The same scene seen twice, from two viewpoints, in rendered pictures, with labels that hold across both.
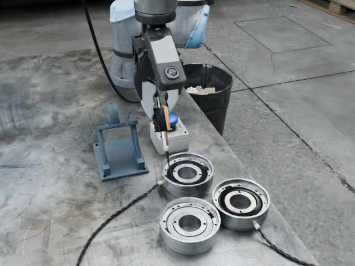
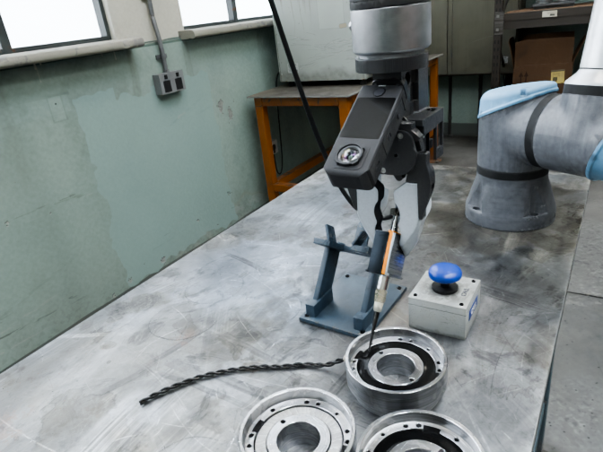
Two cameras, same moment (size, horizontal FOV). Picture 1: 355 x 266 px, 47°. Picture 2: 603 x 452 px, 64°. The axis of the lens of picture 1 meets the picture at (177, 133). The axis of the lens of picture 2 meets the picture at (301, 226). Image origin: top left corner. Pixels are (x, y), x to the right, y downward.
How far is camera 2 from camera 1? 48 cm
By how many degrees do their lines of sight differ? 48
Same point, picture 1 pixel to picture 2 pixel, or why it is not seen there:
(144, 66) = not seen: hidden behind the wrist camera
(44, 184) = (248, 293)
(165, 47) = (371, 114)
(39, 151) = (288, 258)
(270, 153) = not seen: outside the picture
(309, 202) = not seen: outside the picture
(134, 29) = (502, 131)
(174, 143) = (435, 316)
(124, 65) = (482, 188)
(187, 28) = (590, 137)
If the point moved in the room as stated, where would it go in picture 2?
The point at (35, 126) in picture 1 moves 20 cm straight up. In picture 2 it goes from (318, 232) to (307, 126)
